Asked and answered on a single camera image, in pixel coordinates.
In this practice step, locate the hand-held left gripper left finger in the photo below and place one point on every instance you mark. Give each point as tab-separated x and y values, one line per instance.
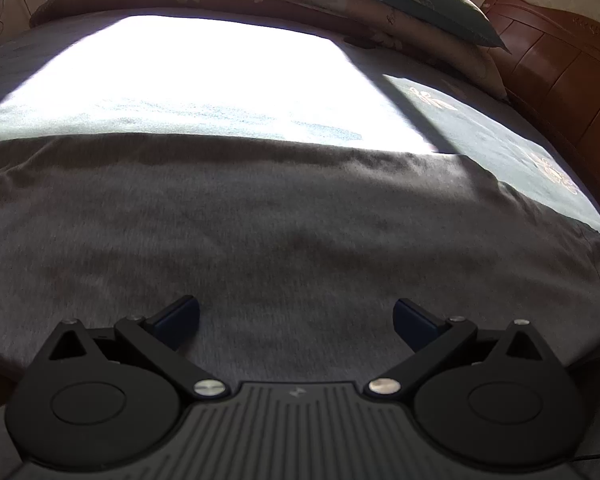
177	317

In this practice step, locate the teal printed bed sheet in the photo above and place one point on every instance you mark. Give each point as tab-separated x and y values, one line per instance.
205	75

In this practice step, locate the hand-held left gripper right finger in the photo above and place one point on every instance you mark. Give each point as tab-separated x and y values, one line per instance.
415	320

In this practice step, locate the wooden headboard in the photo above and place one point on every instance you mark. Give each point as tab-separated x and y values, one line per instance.
565	70

